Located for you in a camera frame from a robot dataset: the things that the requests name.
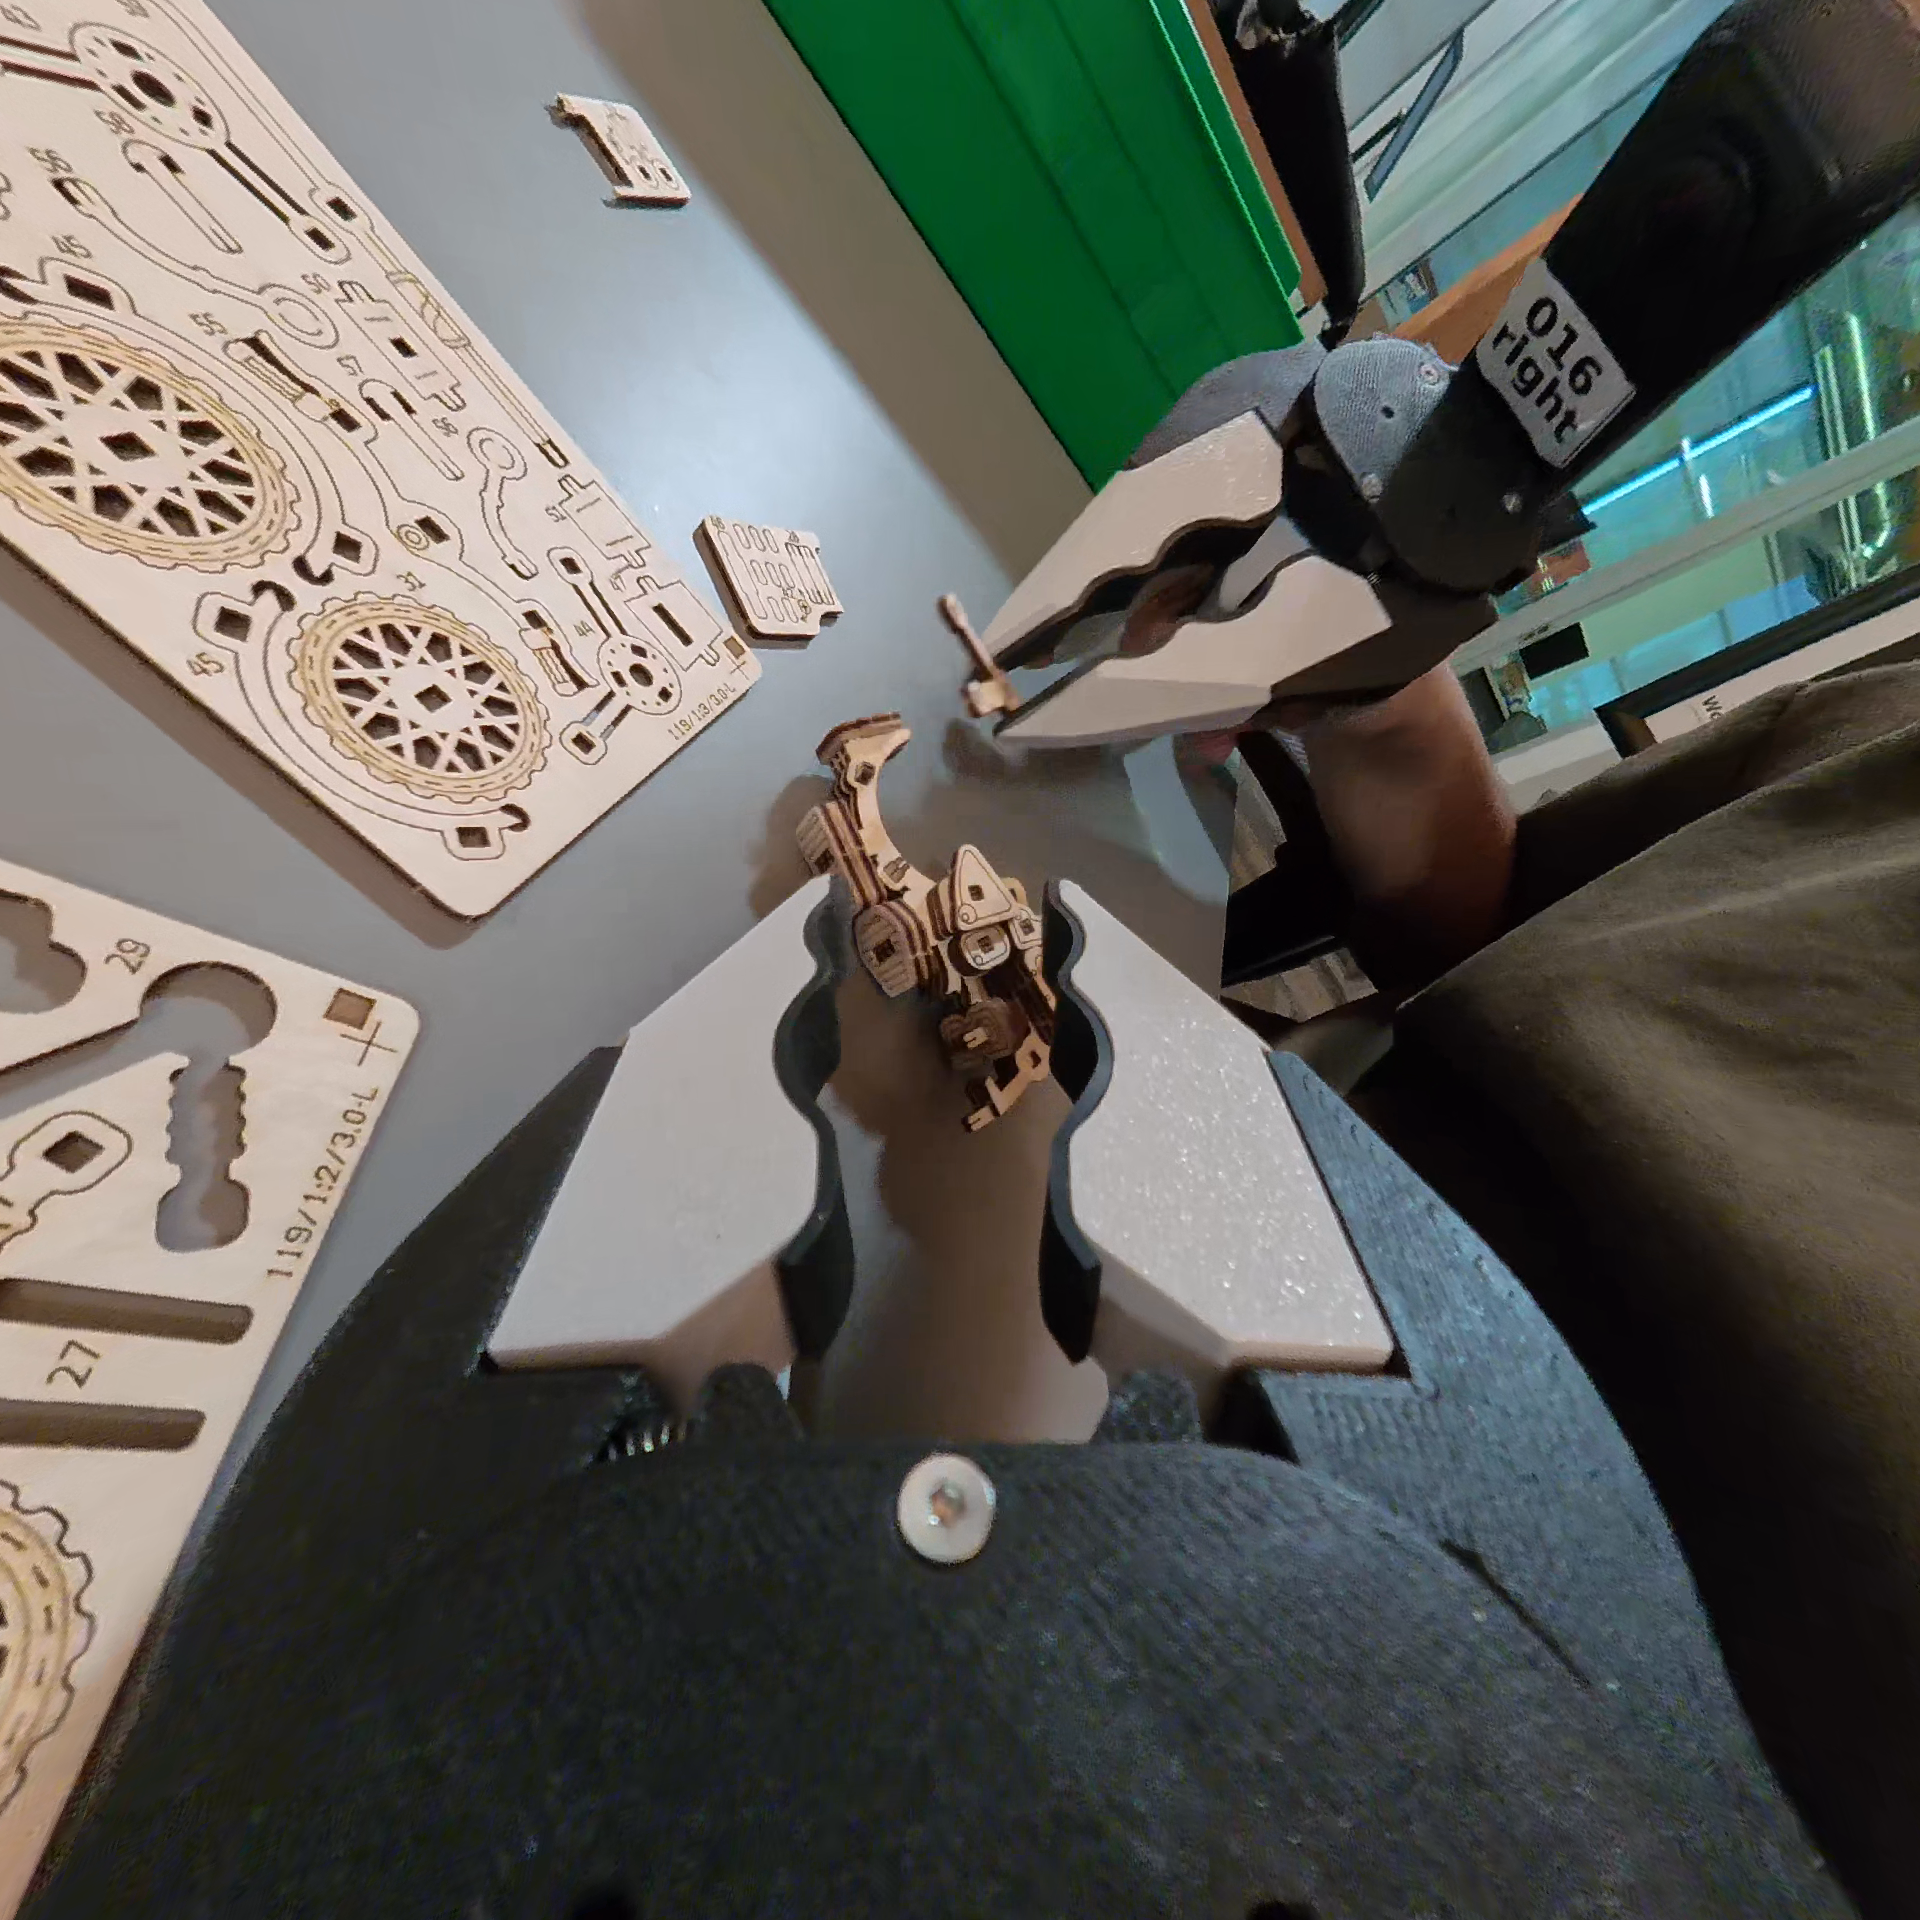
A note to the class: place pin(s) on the small wooden comb-cut piece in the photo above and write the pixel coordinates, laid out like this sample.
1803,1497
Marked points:
717,548

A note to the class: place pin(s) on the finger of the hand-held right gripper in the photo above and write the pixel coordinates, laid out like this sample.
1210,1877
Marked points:
1155,511
1201,692

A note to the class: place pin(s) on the wooden sheet with wheel cutouts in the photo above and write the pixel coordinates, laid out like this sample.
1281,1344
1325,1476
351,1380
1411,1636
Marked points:
705,676

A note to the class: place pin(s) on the small wooden offcut piece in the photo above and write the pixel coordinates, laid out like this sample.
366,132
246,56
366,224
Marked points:
599,135

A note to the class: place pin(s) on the wooden sheet with slot cutouts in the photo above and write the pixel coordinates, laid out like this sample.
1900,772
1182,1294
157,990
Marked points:
339,1184

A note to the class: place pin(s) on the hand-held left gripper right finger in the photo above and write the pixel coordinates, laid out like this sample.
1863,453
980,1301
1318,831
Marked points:
1230,1200

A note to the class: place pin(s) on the green panel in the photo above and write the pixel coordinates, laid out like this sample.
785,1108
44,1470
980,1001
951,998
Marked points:
1051,182

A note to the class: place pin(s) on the small wooden key-shaped piece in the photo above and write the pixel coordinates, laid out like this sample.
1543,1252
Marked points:
983,683

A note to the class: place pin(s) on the person's right hand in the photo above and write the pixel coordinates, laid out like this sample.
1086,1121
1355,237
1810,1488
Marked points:
1411,809

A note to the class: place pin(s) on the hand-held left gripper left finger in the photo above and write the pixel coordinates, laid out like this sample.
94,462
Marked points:
675,1184

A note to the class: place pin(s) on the grey desk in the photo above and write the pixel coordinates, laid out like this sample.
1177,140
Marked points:
839,301

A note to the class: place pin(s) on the partly assembled wooden model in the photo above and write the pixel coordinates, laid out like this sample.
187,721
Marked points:
961,960

